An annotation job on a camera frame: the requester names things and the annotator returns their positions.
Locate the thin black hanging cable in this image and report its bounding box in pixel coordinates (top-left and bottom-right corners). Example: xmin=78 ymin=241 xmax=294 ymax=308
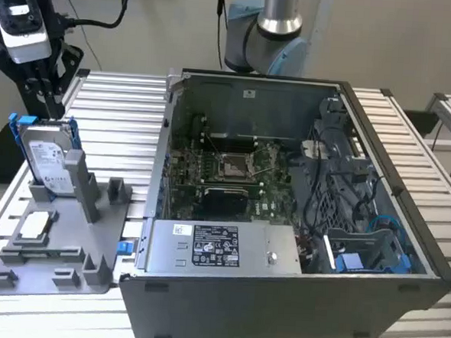
xmin=213 ymin=0 xmax=228 ymax=70

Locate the grey parts rack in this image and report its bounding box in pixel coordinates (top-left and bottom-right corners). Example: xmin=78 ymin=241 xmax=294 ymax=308
xmin=0 ymin=145 xmax=135 ymax=305

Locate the black wire with plug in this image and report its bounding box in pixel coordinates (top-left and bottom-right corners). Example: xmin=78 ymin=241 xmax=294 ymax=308
xmin=351 ymin=164 xmax=388 ymax=226

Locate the black block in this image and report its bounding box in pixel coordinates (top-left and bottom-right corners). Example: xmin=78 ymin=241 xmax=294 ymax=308
xmin=401 ymin=109 xmax=440 ymax=139

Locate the silver CPU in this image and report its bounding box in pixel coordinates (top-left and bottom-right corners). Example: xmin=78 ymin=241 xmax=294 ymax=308
xmin=18 ymin=210 xmax=54 ymax=239

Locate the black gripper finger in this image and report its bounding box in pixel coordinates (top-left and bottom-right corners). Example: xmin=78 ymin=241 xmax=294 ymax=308
xmin=47 ymin=43 xmax=85 ymax=119
xmin=0 ymin=45 xmax=57 ymax=116

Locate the hard disk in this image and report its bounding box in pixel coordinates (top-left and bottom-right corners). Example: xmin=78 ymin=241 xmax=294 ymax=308
xmin=4 ymin=112 xmax=85 ymax=197

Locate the black open PC case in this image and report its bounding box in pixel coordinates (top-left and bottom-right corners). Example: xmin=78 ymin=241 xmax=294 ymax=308
xmin=115 ymin=63 xmax=451 ymax=338

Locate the silver power supply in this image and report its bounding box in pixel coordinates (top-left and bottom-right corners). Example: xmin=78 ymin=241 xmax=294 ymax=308
xmin=144 ymin=216 xmax=306 ymax=281

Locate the black graphics card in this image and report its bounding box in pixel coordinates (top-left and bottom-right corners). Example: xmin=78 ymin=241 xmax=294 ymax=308
xmin=198 ymin=185 xmax=251 ymax=219

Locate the blue wire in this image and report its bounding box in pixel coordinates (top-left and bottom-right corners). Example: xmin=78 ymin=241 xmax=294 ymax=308
xmin=365 ymin=211 xmax=404 ymax=242

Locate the thin wire locking lever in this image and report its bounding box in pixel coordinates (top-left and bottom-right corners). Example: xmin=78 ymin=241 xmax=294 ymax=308
xmin=206 ymin=133 xmax=229 ymax=158

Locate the thick black cable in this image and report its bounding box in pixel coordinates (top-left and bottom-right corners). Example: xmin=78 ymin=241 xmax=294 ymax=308
xmin=54 ymin=0 xmax=130 ymax=32

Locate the metal socket cover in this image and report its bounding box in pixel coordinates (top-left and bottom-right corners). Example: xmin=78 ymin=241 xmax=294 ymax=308
xmin=247 ymin=141 xmax=281 ymax=179

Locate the CPU socket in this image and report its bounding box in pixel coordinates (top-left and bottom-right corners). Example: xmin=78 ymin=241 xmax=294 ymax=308
xmin=217 ymin=151 xmax=256 ymax=179

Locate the green motherboard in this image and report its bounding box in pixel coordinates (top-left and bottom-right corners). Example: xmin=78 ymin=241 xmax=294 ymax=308
xmin=164 ymin=133 xmax=316 ymax=236

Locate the black box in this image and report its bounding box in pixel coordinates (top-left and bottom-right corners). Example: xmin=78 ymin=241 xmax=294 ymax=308
xmin=0 ymin=124 xmax=27 ymax=187

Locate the white plastic connector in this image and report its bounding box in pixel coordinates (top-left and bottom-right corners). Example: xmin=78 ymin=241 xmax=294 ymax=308
xmin=300 ymin=138 xmax=329 ymax=161

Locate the long black wire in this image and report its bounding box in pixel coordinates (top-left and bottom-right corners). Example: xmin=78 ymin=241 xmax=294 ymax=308
xmin=301 ymin=126 xmax=329 ymax=237

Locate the black RAM slot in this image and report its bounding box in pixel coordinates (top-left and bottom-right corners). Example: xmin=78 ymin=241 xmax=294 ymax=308
xmin=203 ymin=177 xmax=262 ymax=187
xmin=203 ymin=180 xmax=262 ymax=192
xmin=200 ymin=131 xmax=260 ymax=144
xmin=200 ymin=138 xmax=259 ymax=152

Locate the blue case latch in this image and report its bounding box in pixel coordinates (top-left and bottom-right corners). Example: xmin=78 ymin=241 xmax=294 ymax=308
xmin=115 ymin=240 xmax=136 ymax=256

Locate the blue disk bay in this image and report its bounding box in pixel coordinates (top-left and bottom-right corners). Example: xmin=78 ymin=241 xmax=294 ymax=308
xmin=324 ymin=224 xmax=416 ymax=279

